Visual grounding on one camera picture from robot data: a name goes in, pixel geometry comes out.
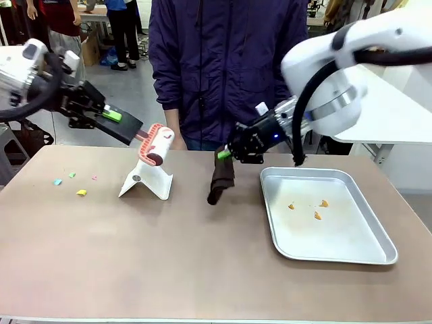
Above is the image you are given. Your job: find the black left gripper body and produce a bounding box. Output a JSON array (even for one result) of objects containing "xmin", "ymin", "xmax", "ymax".
[{"xmin": 49, "ymin": 80, "xmax": 106, "ymax": 130}]

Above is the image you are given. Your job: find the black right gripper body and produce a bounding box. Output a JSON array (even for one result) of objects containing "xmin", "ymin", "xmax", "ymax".
[{"xmin": 227, "ymin": 110, "xmax": 290, "ymax": 155}]

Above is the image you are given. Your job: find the dark brown cloth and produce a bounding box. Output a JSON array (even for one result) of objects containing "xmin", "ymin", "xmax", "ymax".
[{"xmin": 207, "ymin": 146, "xmax": 236, "ymax": 207}]

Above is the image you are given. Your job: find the person's right forearm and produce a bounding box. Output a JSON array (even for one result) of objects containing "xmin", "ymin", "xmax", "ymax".
[{"xmin": 164, "ymin": 109, "xmax": 184, "ymax": 135}]

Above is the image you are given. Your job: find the person's right hand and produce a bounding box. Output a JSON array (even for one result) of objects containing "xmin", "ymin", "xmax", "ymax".
[{"xmin": 173, "ymin": 132, "xmax": 188, "ymax": 151}]

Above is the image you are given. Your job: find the brown cardboard box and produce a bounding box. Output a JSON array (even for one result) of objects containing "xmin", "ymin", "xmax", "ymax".
[{"xmin": 80, "ymin": 28, "xmax": 101, "ymax": 68}]

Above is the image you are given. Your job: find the blue plastic bag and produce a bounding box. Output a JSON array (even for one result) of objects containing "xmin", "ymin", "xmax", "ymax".
[{"xmin": 100, "ymin": 46, "xmax": 119, "ymax": 67}]

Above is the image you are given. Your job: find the bystander in grey trousers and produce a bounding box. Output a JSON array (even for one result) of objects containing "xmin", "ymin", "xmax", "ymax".
[{"xmin": 43, "ymin": 0, "xmax": 84, "ymax": 87}]

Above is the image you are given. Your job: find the white folded roller stand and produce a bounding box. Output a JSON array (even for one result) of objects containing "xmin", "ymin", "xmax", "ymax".
[{"xmin": 117, "ymin": 157, "xmax": 174, "ymax": 201}]

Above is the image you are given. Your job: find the person in purple jacket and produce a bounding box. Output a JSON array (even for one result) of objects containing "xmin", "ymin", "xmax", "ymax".
[{"xmin": 147, "ymin": 0, "xmax": 310, "ymax": 152}]

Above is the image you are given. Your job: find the bystander in black trousers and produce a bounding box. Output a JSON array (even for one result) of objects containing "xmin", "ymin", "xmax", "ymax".
[{"xmin": 103, "ymin": 0, "xmax": 142, "ymax": 72}]

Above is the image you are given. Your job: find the wooden background desk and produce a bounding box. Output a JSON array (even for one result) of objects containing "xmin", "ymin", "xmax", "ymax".
[{"xmin": 77, "ymin": 5, "xmax": 112, "ymax": 38}]

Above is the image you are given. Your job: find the bystander in dark clothes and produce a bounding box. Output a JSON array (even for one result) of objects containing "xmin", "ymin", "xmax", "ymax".
[{"xmin": 0, "ymin": 0, "xmax": 47, "ymax": 47}]

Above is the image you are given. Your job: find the silver metal baking tray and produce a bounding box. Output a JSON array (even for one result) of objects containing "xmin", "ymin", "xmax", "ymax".
[{"xmin": 259, "ymin": 166, "xmax": 399, "ymax": 266}]

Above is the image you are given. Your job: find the large white side table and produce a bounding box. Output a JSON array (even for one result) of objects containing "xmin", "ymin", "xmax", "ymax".
[{"xmin": 332, "ymin": 63, "xmax": 432, "ymax": 146}]

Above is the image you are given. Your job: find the bystander in grey top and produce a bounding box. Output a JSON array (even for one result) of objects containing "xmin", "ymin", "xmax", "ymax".
[{"xmin": 323, "ymin": 0, "xmax": 375, "ymax": 30}]

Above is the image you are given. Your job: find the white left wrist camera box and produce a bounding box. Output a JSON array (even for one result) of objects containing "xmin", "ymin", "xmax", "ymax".
[{"xmin": 63, "ymin": 50, "xmax": 81, "ymax": 74}]

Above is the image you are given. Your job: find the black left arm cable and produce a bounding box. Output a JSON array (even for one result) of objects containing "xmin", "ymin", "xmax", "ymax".
[{"xmin": 0, "ymin": 50, "xmax": 67, "ymax": 122}]

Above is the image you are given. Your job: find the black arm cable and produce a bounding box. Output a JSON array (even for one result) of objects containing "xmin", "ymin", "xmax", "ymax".
[
  {"xmin": 291, "ymin": 47, "xmax": 432, "ymax": 167},
  {"xmin": 0, "ymin": 50, "xmax": 67, "ymax": 122}
]

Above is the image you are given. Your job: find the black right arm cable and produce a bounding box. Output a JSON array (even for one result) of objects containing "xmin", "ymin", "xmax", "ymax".
[{"xmin": 291, "ymin": 47, "xmax": 432, "ymax": 167}]

